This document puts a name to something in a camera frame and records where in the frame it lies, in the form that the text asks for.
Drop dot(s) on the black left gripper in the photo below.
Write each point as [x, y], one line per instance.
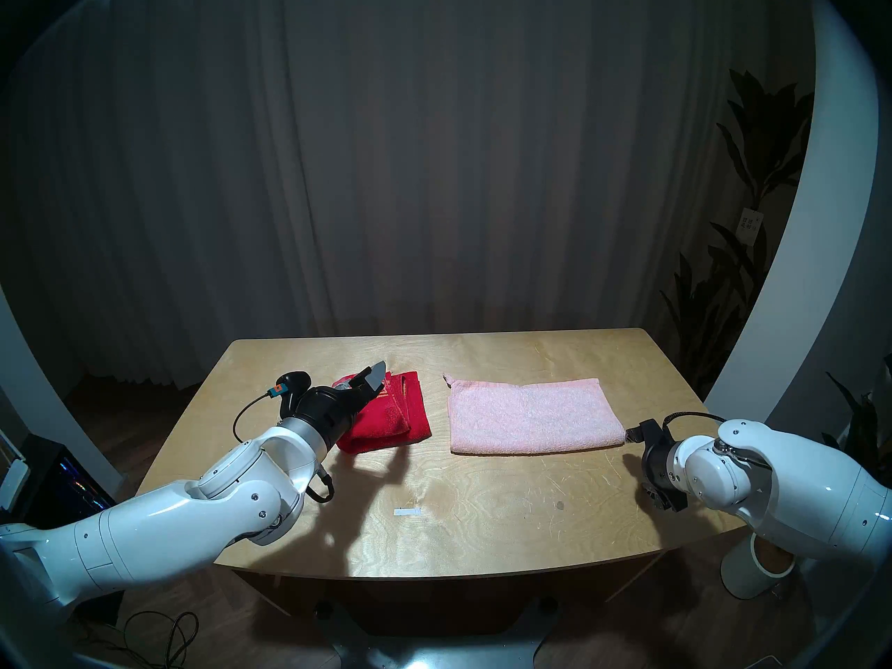
[320, 413]

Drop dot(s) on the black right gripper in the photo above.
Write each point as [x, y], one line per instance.
[658, 465]

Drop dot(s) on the red towel with gold pattern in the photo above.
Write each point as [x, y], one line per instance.
[397, 424]

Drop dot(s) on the plain pink towel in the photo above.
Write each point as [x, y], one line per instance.
[536, 417]

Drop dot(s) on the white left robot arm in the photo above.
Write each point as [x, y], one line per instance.
[174, 514]

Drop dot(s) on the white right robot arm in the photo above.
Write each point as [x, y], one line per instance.
[801, 479]

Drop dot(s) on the white tape strip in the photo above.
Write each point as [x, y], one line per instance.
[408, 512]

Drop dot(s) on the white cylindrical plant pot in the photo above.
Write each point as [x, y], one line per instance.
[746, 577]

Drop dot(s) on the dark potted plant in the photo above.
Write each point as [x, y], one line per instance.
[864, 424]

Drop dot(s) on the grey pleated curtain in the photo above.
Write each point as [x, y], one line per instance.
[418, 152]

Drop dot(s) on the white paper plant tag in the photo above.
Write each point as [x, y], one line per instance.
[750, 226]

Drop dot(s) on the black computer tower with lights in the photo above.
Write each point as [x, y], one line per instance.
[63, 493]

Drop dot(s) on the tall dark leafy plant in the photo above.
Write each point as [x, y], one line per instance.
[766, 138]

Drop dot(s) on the small white box device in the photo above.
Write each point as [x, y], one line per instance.
[12, 485]

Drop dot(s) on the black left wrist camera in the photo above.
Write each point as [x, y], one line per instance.
[294, 382]

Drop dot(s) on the grey metal pedestal base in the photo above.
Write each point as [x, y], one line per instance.
[432, 654]

